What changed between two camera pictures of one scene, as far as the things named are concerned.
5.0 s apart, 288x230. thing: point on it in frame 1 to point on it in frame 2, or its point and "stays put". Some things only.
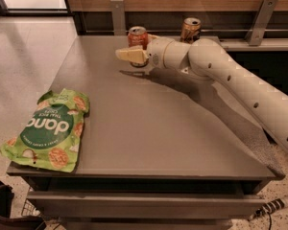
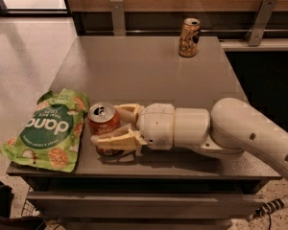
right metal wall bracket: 256,30 stays put
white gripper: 156,53 to 156,123
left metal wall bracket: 119,20 stays put
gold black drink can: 191,30 stays put
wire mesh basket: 28,209 stays put
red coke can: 137,35 to 104,117
